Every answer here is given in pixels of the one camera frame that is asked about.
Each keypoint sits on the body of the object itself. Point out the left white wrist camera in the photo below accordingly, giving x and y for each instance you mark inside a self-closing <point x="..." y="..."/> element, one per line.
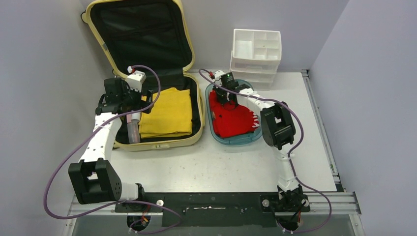
<point x="135" y="79"/>

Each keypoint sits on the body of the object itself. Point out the yellow hard-shell suitcase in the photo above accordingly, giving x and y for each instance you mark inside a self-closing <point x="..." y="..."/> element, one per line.
<point x="153" y="34"/>

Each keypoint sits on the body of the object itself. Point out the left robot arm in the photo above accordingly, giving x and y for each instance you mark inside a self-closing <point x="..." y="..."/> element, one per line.
<point x="93" y="178"/>

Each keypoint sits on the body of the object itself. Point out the clear plastic bottle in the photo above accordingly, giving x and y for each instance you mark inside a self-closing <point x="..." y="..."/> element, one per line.
<point x="133" y="131"/>

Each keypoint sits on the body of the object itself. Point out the white plastic drawer organizer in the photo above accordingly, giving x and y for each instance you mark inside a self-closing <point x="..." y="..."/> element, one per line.
<point x="255" y="56"/>

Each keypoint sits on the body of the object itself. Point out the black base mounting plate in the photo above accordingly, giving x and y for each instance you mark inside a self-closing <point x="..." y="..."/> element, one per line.
<point x="263" y="209"/>

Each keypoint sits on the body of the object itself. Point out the red white striped garment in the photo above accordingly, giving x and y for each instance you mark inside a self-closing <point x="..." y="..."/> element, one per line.
<point x="230" y="120"/>

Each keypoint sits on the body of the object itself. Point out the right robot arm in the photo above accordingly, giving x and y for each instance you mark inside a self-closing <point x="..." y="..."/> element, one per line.
<point x="278" y="131"/>

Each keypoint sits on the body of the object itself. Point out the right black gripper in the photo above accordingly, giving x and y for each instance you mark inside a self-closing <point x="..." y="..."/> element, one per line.
<point x="222" y="96"/>

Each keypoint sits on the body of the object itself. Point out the teal transparent plastic tray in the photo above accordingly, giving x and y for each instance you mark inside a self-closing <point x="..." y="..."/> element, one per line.
<point x="235" y="140"/>

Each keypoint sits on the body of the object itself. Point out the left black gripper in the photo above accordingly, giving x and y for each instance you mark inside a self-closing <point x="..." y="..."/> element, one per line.
<point x="140" y="103"/>

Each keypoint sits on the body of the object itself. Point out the yellow garment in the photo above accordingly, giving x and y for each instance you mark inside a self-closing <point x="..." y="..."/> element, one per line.
<point x="171" y="116"/>

